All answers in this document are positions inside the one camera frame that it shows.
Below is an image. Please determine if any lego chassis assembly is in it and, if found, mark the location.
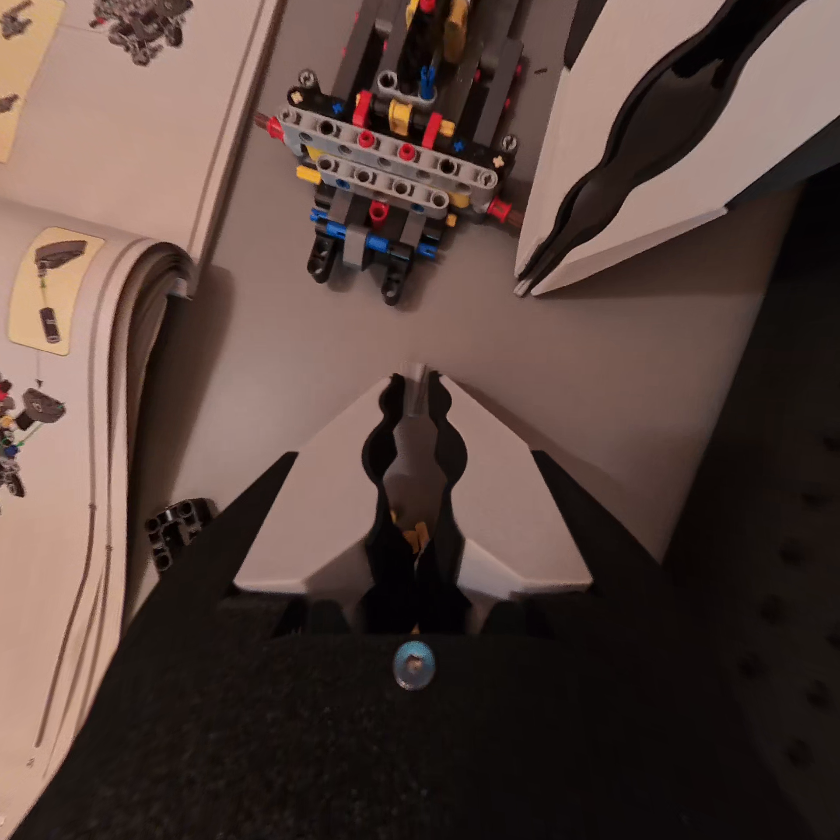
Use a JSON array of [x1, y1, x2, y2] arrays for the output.
[[252, 0, 526, 308]]

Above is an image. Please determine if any black lego connector piece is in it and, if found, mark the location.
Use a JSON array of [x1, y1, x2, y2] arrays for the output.
[[144, 497, 221, 573]]

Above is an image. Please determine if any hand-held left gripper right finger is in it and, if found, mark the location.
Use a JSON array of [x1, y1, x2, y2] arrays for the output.
[[419, 371, 595, 636]]

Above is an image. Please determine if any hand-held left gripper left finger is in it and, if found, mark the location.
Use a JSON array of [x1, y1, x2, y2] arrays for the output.
[[233, 373, 417, 636]]

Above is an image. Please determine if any black perforated pad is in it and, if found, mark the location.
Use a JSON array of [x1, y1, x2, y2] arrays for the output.
[[659, 174, 840, 840]]

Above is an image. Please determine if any lego instruction booklet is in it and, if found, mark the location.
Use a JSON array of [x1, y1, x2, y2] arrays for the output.
[[0, 0, 286, 795]]

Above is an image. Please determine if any pale grey lego pin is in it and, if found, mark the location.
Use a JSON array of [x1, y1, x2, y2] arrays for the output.
[[403, 360, 431, 417]]

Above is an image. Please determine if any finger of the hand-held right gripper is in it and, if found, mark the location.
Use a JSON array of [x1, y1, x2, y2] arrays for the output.
[[514, 0, 777, 294], [530, 0, 840, 298]]

